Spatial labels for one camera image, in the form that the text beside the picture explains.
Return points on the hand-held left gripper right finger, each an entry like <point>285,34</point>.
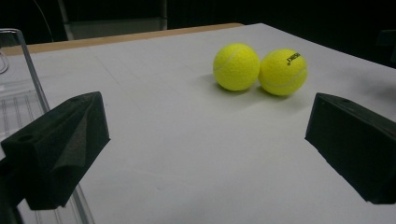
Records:
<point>358,146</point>

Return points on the yellow tennis ball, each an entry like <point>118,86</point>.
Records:
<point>236,67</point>
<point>282,72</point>

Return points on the clear plastic container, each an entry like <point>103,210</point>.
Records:
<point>18,102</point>

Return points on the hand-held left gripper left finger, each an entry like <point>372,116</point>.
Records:
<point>59,146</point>

